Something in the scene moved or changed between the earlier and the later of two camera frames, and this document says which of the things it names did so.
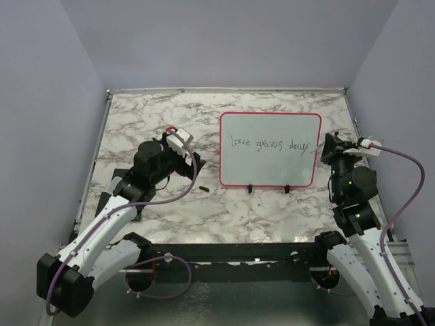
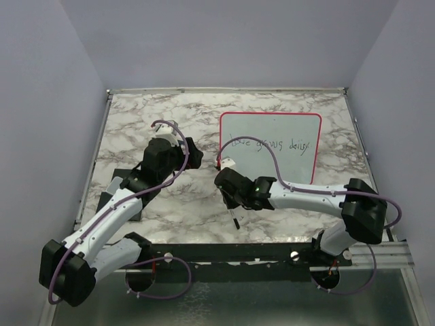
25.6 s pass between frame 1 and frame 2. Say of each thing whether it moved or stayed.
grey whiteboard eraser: stayed
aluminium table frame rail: stayed
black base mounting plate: stayed
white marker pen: moved
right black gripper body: moved
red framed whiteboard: stayed
